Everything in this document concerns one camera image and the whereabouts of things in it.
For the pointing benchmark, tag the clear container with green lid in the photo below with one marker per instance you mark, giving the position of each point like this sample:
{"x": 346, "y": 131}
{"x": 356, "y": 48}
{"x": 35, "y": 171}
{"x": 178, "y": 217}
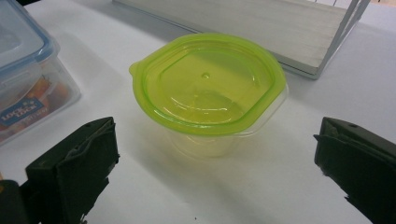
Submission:
{"x": 205, "y": 93}

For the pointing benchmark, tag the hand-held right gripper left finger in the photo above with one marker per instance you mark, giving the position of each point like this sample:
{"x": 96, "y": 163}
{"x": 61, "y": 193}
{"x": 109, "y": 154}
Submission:
{"x": 71, "y": 168}

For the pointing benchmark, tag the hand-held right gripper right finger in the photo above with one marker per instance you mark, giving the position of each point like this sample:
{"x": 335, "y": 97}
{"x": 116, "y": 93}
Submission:
{"x": 358, "y": 165}

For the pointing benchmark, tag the clear lidded food container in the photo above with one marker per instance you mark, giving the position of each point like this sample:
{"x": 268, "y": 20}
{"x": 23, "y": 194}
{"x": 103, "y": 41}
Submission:
{"x": 25, "y": 46}

